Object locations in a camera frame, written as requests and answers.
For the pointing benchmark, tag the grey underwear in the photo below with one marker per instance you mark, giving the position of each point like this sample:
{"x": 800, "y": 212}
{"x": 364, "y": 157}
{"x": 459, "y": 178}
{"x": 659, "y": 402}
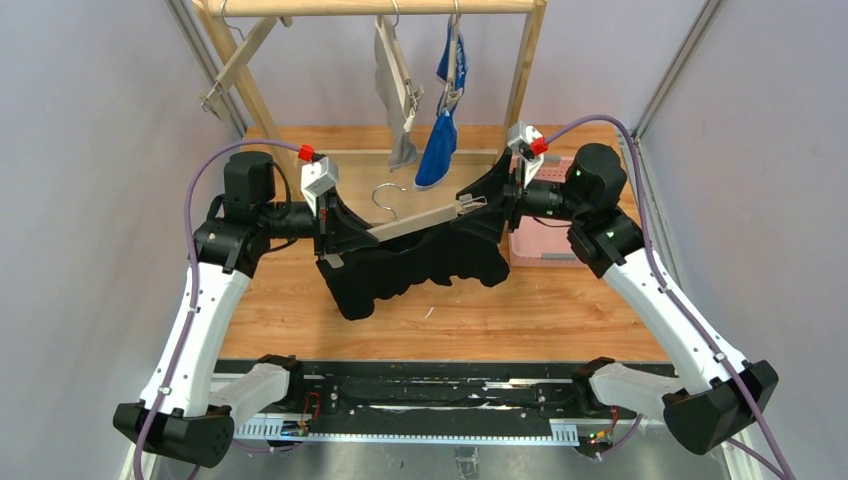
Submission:
{"x": 403, "y": 151}

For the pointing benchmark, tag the empty wooden hanger far left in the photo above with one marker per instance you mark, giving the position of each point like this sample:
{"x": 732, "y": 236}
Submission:
{"x": 245, "y": 47}

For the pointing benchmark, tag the wooden clothes rack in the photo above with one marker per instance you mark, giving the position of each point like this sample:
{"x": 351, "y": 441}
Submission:
{"x": 320, "y": 72}

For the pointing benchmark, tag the pink plastic basket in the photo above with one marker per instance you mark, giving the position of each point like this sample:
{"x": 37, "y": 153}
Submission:
{"x": 541, "y": 245}

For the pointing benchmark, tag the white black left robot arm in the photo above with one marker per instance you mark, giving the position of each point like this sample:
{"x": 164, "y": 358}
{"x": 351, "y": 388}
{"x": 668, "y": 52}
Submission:
{"x": 178, "y": 415}

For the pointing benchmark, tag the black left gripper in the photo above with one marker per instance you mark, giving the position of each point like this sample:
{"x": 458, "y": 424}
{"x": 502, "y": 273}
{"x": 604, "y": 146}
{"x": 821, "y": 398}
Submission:
{"x": 328, "y": 223}

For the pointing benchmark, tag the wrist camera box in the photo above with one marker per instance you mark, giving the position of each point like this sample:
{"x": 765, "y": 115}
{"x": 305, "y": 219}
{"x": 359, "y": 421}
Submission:
{"x": 529, "y": 145}
{"x": 317, "y": 177}

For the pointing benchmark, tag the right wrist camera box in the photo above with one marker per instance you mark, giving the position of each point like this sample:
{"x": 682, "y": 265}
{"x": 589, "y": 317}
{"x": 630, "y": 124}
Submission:
{"x": 529, "y": 145}

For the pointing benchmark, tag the wooden hanger with blue underwear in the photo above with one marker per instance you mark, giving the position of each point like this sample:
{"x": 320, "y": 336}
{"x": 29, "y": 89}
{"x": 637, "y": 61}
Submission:
{"x": 450, "y": 93}

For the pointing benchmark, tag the wooden hanger with grey underwear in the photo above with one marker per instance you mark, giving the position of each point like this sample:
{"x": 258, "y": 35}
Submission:
{"x": 393, "y": 81}

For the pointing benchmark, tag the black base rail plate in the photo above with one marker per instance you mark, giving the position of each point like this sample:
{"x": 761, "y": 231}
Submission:
{"x": 473, "y": 403}

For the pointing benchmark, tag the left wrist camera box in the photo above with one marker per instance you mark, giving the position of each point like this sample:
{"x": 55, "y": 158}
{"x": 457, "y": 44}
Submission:
{"x": 317, "y": 177}

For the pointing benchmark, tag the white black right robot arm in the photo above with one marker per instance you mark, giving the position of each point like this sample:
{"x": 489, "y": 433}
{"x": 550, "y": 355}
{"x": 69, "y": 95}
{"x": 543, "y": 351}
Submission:
{"x": 716, "y": 392}

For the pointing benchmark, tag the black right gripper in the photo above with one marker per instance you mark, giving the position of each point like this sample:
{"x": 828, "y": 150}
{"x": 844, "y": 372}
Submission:
{"x": 507, "y": 198}

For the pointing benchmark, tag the black underwear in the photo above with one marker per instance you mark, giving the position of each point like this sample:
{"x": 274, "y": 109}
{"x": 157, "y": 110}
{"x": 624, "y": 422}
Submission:
{"x": 437, "y": 255}

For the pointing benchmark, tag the blue underwear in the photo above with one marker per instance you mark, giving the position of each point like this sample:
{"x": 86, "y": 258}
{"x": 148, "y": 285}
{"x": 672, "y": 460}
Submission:
{"x": 442, "y": 143}

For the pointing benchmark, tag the wooden clip hanger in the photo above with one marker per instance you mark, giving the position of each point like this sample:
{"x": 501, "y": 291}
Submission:
{"x": 403, "y": 226}

